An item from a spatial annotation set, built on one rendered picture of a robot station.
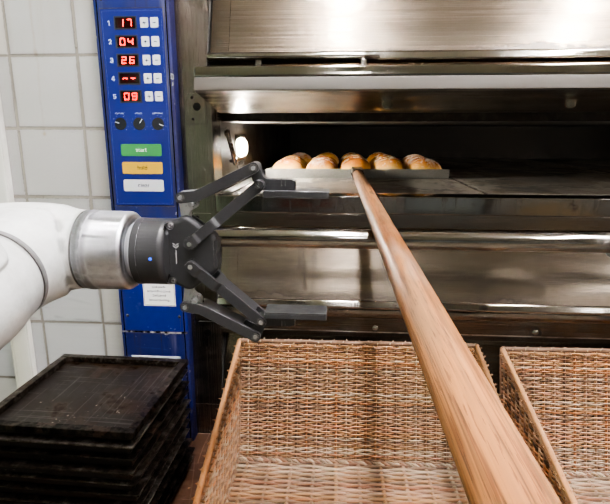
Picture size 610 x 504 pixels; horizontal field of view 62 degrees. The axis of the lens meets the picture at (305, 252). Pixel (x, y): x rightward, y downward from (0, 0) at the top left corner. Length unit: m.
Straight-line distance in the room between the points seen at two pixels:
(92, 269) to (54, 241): 0.05
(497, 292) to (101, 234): 0.88
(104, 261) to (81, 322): 0.79
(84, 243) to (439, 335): 0.40
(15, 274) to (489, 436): 0.43
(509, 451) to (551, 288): 1.04
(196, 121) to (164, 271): 0.64
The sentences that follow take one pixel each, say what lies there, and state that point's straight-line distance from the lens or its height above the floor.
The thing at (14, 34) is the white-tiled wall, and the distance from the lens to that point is 1.34.
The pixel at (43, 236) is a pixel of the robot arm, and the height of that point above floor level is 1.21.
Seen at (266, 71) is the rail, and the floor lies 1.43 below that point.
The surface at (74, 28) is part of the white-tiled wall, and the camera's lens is 1.28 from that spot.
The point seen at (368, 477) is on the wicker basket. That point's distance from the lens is 1.22.
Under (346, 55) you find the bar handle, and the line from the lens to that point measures 1.03.
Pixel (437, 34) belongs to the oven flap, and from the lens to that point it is 1.15.
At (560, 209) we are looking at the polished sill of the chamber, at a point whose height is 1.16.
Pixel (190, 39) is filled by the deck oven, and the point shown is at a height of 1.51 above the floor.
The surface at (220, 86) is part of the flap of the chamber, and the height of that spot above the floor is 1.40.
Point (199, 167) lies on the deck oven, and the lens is 1.17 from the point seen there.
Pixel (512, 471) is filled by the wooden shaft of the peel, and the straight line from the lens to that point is 0.21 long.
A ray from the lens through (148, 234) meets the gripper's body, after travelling 0.57.
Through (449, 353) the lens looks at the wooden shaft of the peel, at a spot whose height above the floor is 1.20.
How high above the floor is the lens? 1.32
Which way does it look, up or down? 13 degrees down
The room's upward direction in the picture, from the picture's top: straight up
